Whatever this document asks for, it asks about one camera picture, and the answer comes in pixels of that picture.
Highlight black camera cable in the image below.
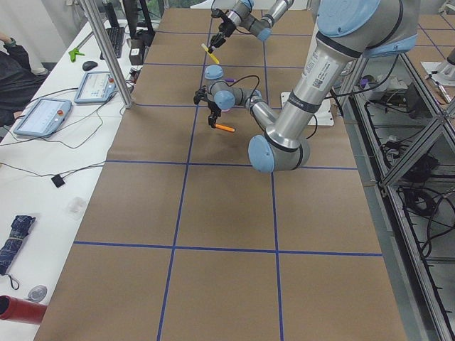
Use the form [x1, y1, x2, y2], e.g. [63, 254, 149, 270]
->
[230, 75, 262, 100]

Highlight far blue teach pendant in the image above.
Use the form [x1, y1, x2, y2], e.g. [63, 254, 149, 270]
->
[74, 71, 117, 104]

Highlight orange marker pen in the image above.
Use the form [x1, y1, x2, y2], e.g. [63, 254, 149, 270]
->
[215, 124, 235, 133]

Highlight black keyboard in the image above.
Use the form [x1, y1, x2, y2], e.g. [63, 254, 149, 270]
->
[106, 26, 124, 58]

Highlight aluminium frame post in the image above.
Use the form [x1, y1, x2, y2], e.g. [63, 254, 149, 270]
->
[80, 0, 132, 109]

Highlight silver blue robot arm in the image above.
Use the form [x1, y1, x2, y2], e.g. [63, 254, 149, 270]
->
[208, 0, 294, 53]
[204, 1, 420, 173]

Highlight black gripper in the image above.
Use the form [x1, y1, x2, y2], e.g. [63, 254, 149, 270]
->
[210, 18, 235, 48]
[208, 101, 221, 129]

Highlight black computer mouse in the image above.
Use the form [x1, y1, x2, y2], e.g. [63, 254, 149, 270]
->
[82, 60, 98, 72]

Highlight small black box device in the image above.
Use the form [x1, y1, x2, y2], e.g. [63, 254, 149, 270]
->
[51, 174, 65, 188]

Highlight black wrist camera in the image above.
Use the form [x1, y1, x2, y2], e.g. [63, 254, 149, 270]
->
[211, 9, 227, 18]
[193, 86, 208, 105]

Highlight folded blue umbrella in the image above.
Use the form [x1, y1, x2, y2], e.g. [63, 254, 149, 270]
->
[1, 215, 36, 276]

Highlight near blue teach pendant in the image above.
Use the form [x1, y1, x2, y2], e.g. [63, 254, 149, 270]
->
[14, 98, 73, 137]

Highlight blue teach pendant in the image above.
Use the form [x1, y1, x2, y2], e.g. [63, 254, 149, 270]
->
[14, 98, 73, 137]
[74, 71, 117, 104]

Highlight clear plastic bag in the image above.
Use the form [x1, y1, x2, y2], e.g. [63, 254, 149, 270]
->
[65, 197, 87, 220]

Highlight green plastic clamp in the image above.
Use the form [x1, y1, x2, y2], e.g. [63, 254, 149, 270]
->
[68, 48, 85, 63]

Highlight person in black jacket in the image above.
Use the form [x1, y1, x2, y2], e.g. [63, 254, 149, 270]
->
[1, 32, 48, 127]

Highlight red cylinder bottle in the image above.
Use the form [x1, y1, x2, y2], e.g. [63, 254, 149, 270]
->
[1, 296, 48, 325]

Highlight yellow marker pen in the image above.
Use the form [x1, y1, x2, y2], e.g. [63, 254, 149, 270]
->
[200, 43, 220, 65]

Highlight black box with label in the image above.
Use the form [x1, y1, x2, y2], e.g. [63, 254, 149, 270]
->
[129, 38, 144, 65]

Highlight round silver tape roll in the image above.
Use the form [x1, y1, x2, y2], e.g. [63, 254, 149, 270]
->
[26, 285, 48, 303]

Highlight black monitor stand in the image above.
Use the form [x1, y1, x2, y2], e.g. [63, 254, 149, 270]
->
[122, 0, 155, 45]

